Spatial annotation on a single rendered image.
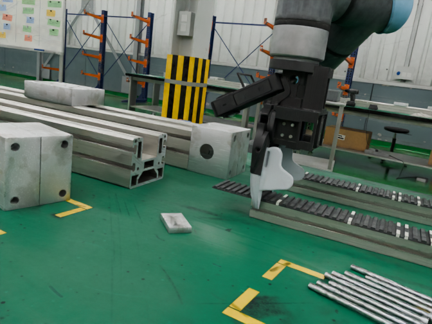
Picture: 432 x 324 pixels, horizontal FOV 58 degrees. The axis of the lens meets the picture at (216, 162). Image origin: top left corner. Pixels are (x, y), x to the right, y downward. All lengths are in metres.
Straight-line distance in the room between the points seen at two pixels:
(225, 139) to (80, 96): 0.40
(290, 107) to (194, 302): 0.30
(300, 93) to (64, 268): 0.36
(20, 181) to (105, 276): 0.21
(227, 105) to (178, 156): 0.27
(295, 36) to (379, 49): 7.82
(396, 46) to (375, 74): 0.60
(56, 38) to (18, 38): 0.60
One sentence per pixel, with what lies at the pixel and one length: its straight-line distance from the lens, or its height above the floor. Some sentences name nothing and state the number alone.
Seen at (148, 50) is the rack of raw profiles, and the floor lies 1.30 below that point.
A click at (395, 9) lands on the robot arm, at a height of 1.10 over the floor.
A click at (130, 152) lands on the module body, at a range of 0.65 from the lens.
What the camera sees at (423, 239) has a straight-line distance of 0.56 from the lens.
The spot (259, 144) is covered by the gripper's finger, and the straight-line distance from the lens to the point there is 0.54.
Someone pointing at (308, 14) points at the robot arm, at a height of 1.07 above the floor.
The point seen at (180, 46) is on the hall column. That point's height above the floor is 1.19.
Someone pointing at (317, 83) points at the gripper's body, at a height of 0.99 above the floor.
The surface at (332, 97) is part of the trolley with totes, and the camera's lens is 3.63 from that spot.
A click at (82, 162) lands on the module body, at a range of 0.72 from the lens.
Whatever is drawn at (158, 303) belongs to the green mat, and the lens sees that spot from 0.37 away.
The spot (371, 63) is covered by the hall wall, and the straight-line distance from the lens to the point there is 8.32.
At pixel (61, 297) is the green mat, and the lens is 0.38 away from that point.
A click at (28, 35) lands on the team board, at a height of 1.16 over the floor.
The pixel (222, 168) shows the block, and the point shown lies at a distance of 0.78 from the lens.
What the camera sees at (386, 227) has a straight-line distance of 0.58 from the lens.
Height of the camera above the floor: 0.98
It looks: 13 degrees down
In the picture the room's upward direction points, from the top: 7 degrees clockwise
